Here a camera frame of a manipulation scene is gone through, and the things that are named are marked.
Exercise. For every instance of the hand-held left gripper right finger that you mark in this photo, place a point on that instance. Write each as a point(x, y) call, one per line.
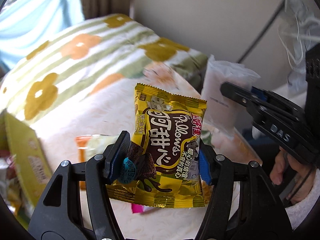
point(203, 165)

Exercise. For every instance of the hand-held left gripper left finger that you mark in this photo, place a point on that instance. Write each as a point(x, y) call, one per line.
point(116, 155)

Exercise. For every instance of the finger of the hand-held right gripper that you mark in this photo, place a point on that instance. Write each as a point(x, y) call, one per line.
point(240, 95)
point(257, 92)

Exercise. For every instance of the pale pink snack packet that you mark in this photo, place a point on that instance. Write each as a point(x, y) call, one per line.
point(220, 110)

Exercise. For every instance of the yellow brown snack packet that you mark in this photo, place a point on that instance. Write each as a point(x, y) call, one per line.
point(170, 120)

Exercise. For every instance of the yellow cardboard box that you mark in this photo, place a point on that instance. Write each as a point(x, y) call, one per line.
point(27, 160)

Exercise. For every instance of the person's right forearm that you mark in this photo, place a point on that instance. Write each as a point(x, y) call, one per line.
point(302, 210)

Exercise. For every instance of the person's right hand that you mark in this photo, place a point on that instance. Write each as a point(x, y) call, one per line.
point(281, 171)

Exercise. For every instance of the orange green snack packet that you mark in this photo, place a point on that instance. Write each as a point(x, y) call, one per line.
point(92, 143)

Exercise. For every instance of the white garment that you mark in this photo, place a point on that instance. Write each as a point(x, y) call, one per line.
point(296, 77)

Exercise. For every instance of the pink white snack packet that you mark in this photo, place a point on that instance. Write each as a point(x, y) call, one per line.
point(137, 208)

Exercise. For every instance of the black clothes rack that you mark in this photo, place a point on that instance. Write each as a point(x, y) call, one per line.
point(262, 25)

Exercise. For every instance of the grey hanging cloth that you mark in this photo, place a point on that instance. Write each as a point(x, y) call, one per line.
point(295, 7)

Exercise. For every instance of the floral striped blanket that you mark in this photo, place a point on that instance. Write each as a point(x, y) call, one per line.
point(75, 62)

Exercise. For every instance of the light blue cloth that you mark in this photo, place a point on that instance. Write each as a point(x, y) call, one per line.
point(37, 17)

